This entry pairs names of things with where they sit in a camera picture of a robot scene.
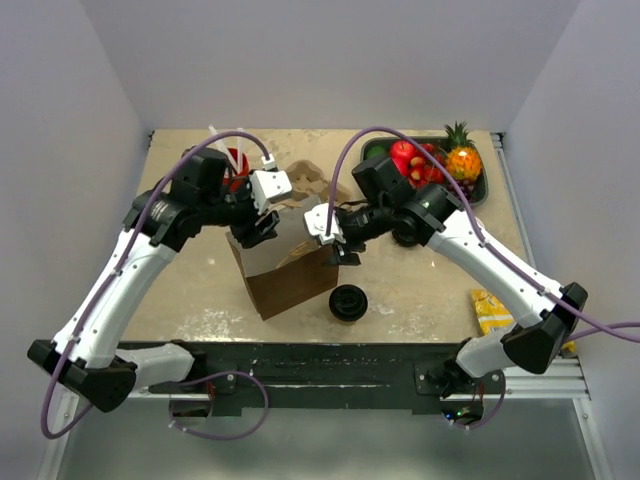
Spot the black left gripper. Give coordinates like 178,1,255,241
202,169,281,247

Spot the brown paper bag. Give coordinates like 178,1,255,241
227,195,339,321

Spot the black coffee cup lid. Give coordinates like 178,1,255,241
328,284,368,322

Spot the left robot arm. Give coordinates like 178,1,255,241
28,148,292,413

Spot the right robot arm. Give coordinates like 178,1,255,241
332,155,588,398

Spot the red straw holder cup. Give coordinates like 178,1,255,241
223,148,250,191

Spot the green lime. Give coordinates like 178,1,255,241
364,145,388,160

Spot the grey fruit tray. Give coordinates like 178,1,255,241
360,135,489,208

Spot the red apple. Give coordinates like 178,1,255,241
389,140,417,163

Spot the bunch of dark red grapes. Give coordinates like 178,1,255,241
457,180,476,203

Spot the pineapple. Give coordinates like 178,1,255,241
444,121,483,183

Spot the yellow snack bag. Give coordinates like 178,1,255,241
469,287,577,351

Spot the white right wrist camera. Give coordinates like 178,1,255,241
303,203,345,246

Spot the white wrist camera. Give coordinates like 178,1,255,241
249,154,293,214
303,203,345,246

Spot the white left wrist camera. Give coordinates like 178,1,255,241
249,154,293,214

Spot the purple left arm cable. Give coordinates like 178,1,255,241
40,130,271,441

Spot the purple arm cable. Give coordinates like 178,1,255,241
40,130,271,441
324,126,640,431

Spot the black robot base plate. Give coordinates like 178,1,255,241
148,342,504,425

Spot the aluminium frame rail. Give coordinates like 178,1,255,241
127,359,589,401

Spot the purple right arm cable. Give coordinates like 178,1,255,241
324,126,640,431

